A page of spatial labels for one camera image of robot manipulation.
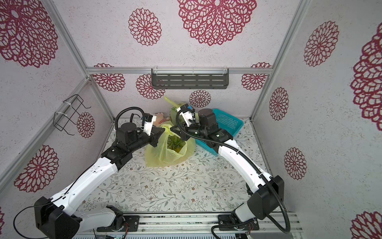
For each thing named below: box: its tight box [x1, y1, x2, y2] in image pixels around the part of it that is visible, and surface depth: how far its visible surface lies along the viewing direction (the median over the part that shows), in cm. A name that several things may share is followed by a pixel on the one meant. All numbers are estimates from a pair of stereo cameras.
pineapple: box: [167, 134, 187, 153], surface depth 85 cm
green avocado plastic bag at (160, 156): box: [144, 123, 196, 167], surface depth 79 cm
